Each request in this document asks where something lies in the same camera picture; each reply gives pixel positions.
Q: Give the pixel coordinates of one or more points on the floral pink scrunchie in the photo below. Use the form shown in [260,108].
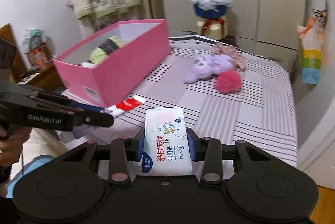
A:
[237,59]

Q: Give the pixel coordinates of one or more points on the green yarn ball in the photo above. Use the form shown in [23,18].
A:
[102,52]

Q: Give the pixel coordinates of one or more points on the red white tube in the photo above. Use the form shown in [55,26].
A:
[124,106]

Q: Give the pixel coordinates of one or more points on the white plush toy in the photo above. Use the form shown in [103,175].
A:
[88,65]

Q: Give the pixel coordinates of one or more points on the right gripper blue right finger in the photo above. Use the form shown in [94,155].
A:
[193,144]

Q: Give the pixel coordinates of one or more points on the striped bed sheet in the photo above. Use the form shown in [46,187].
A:
[261,112]

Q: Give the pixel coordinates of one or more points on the colourful paper gift bag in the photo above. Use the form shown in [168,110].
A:
[311,38]

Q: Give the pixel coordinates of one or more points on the white wet tissue pack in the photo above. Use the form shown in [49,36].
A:
[166,151]

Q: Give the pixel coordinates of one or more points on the flower bouquet blue wrap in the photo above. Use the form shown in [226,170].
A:
[211,17]

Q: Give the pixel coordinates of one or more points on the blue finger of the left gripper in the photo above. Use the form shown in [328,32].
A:
[85,107]

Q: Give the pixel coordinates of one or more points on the pink cardboard shoe box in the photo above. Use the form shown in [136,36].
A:
[146,45]

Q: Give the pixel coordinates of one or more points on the person's left hand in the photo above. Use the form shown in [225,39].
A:
[12,147]

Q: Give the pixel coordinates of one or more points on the purple plush toy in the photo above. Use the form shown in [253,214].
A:
[206,65]

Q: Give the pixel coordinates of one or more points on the basket on side table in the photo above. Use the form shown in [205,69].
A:
[35,47]

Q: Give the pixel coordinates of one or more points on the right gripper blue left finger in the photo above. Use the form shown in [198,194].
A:
[139,143]

